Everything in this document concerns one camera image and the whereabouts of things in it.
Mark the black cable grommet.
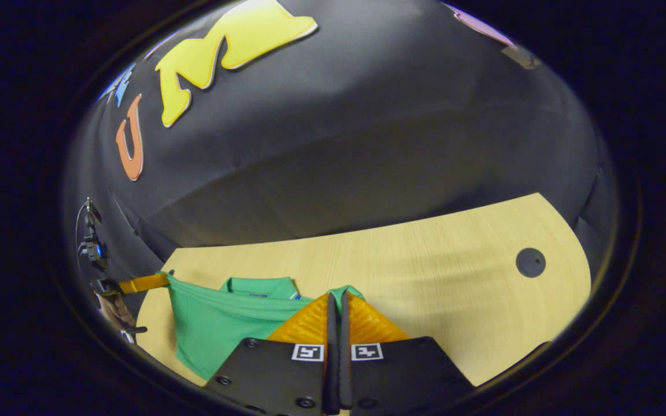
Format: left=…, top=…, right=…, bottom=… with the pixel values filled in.
left=516, top=248, right=546, bottom=278

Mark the tan tape patch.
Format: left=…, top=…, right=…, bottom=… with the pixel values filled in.
left=501, top=45, right=542, bottom=70

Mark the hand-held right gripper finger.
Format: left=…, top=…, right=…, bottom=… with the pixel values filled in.
left=339, top=291, right=477, bottom=416
left=203, top=292, right=339, bottom=416

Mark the green T-shirt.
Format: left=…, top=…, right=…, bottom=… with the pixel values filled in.
left=158, top=270, right=365, bottom=380

